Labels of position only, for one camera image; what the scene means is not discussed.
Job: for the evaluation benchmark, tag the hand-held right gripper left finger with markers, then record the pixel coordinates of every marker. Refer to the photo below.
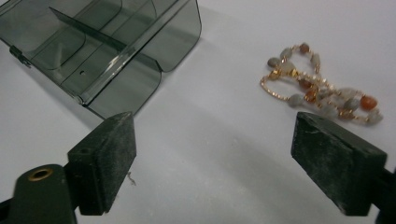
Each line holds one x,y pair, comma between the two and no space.
102,161

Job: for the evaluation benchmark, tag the transparent grey compartment box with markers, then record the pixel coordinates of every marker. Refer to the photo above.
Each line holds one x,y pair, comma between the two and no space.
93,62

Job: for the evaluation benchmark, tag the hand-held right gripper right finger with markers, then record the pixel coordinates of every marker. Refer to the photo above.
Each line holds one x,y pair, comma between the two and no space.
336,161

